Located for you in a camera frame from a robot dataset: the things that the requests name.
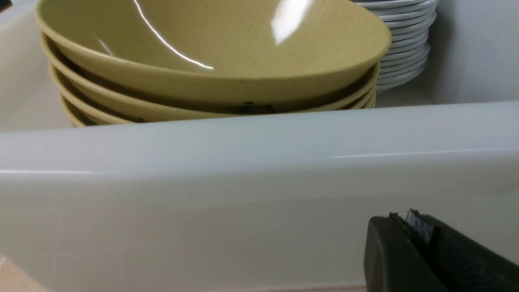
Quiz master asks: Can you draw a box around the large translucent white plastic bin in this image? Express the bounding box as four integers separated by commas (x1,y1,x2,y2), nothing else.
1,0,519,292

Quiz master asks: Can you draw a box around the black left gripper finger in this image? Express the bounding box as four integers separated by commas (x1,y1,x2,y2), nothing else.
363,210,519,292

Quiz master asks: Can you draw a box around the yellow bowl in stack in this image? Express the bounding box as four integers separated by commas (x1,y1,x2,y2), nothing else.
60,95,376,127
49,64,376,125
36,0,391,111
41,33,380,125

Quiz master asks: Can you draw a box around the top yellow bowl in stack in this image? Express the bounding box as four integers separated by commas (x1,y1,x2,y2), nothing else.
36,0,391,111

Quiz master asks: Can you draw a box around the stack of white plates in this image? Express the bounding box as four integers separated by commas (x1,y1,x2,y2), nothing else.
355,0,438,94

